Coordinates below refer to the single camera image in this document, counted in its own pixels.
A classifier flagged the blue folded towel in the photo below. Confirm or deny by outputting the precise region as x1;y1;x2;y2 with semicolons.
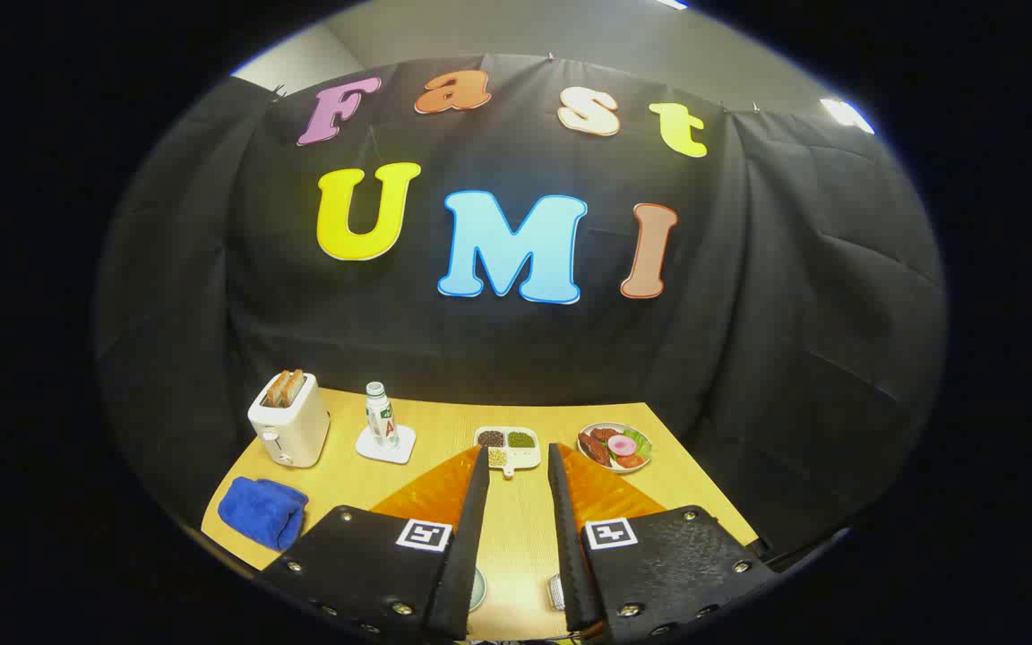
217;476;310;552

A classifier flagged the small clear drink bottle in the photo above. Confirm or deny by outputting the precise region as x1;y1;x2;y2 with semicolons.
365;382;400;451

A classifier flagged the white divided snack tray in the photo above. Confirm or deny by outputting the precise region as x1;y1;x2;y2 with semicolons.
474;426;542;478

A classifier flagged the white square coaster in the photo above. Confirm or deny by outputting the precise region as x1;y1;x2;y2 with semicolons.
355;424;417;465

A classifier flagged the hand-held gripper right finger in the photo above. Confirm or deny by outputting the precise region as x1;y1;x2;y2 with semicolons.
548;443;778;643

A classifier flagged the white food plate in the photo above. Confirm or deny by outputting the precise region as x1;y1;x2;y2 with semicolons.
577;422;653;473

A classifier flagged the white toaster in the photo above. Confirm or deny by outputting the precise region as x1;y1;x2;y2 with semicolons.
247;372;331;469

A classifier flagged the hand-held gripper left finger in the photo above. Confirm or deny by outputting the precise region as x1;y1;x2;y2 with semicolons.
261;445;491;641

